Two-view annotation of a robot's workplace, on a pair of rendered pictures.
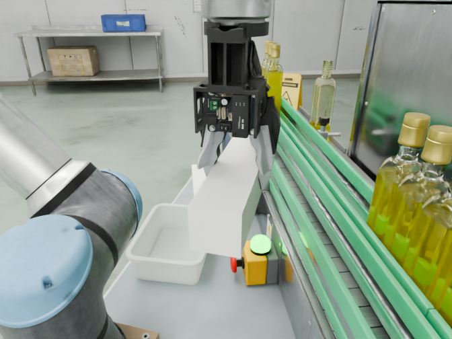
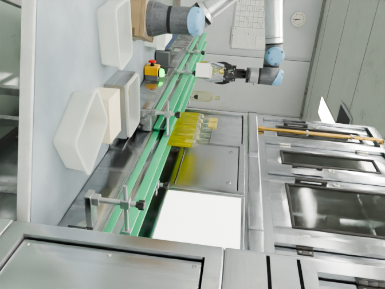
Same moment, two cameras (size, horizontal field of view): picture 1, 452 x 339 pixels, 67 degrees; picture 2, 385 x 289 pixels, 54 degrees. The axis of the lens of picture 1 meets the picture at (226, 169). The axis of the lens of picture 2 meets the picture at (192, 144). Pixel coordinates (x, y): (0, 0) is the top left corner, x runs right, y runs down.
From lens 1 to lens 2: 1.41 m
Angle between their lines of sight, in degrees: 30
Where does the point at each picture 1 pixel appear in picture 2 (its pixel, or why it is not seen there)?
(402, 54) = (224, 124)
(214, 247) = (197, 69)
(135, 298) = not seen: hidden behind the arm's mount
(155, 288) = not seen: hidden behind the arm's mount
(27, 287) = (197, 26)
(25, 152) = (220, 9)
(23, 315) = (190, 24)
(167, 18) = not seen: outside the picture
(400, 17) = (237, 122)
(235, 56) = (242, 75)
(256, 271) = (152, 71)
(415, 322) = (172, 120)
